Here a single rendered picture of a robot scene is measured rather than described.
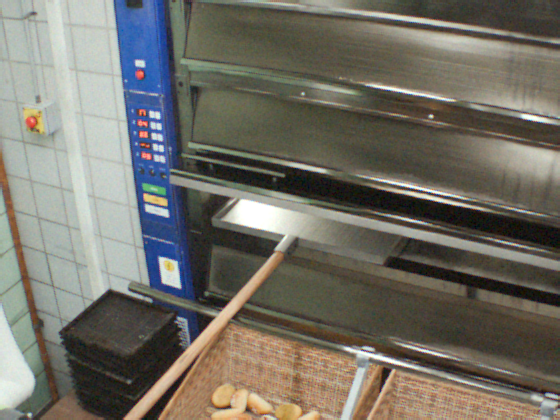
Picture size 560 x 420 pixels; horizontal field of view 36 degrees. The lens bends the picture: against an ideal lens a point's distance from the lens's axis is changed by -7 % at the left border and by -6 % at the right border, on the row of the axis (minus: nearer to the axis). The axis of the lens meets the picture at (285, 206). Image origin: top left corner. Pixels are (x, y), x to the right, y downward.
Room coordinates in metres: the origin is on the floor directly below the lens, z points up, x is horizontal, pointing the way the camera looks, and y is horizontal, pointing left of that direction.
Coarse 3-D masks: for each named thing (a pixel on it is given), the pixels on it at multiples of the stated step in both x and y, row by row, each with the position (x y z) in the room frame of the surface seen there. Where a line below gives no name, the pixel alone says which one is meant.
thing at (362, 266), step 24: (240, 240) 2.32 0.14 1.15; (264, 240) 2.27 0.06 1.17; (336, 264) 2.16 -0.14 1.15; (360, 264) 2.12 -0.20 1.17; (384, 264) 2.10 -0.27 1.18; (408, 264) 2.09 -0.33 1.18; (432, 288) 2.01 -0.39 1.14; (456, 288) 1.98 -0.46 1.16; (480, 288) 1.95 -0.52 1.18; (504, 288) 1.94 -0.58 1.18; (528, 288) 1.93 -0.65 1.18; (552, 312) 1.84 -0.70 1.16
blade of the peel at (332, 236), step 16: (224, 208) 2.42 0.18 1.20; (240, 208) 2.44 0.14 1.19; (256, 208) 2.44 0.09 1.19; (272, 208) 2.43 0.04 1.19; (224, 224) 2.34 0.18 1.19; (240, 224) 2.32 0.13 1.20; (256, 224) 2.35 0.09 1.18; (272, 224) 2.34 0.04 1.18; (288, 224) 2.33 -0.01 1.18; (304, 224) 2.33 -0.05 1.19; (320, 224) 2.32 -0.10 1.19; (336, 224) 2.32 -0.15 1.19; (352, 224) 2.31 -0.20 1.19; (304, 240) 2.21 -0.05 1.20; (320, 240) 2.24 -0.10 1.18; (336, 240) 2.23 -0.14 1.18; (352, 240) 2.22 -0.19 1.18; (368, 240) 2.22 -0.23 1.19; (384, 240) 2.21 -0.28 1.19; (352, 256) 2.14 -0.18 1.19; (368, 256) 2.12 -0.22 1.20; (384, 256) 2.11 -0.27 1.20
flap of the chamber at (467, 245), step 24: (192, 168) 2.31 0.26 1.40; (216, 168) 2.31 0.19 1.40; (264, 168) 2.32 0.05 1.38; (216, 192) 2.17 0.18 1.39; (240, 192) 2.14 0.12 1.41; (312, 192) 2.13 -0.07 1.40; (336, 192) 2.14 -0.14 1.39; (360, 192) 2.14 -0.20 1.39; (336, 216) 1.99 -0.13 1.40; (408, 216) 1.97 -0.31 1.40; (432, 216) 1.98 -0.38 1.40; (456, 216) 1.98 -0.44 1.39; (480, 216) 1.98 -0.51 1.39; (432, 240) 1.86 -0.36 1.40; (456, 240) 1.83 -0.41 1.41; (528, 240) 1.83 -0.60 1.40; (552, 240) 1.83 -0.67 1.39; (552, 264) 1.71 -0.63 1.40
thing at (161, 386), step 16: (272, 256) 2.13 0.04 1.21; (256, 288) 2.00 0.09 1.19; (240, 304) 1.92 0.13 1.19; (224, 320) 1.85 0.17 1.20; (208, 336) 1.79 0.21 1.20; (192, 352) 1.72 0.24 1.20; (176, 368) 1.66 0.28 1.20; (160, 384) 1.60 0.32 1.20; (144, 400) 1.54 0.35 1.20; (128, 416) 1.49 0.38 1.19
